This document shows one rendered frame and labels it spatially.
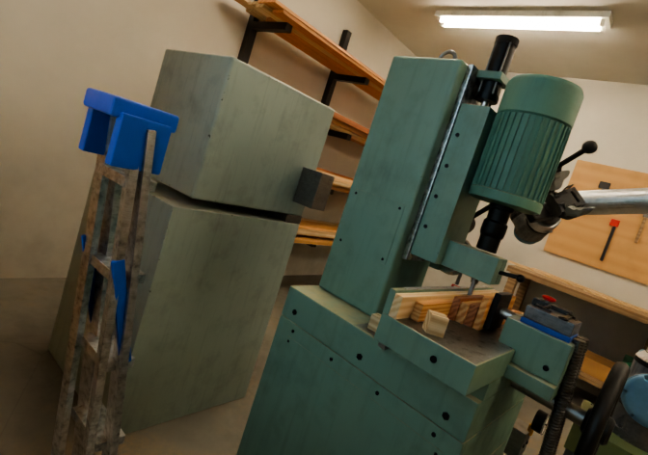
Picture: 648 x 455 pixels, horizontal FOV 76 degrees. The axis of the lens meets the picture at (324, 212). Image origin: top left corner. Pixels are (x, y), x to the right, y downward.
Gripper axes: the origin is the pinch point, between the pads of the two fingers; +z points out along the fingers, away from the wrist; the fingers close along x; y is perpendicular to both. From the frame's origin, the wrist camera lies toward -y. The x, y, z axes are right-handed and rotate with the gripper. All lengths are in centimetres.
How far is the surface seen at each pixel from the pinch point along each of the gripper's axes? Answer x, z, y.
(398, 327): 21, 17, -64
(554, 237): -38, -266, 162
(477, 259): 10.4, 2.4, -36.0
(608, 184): -58, -225, 207
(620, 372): 43, 14, -26
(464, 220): -1.5, -0.9, -32.5
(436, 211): -4.9, 3.2, -40.1
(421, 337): 24, 19, -61
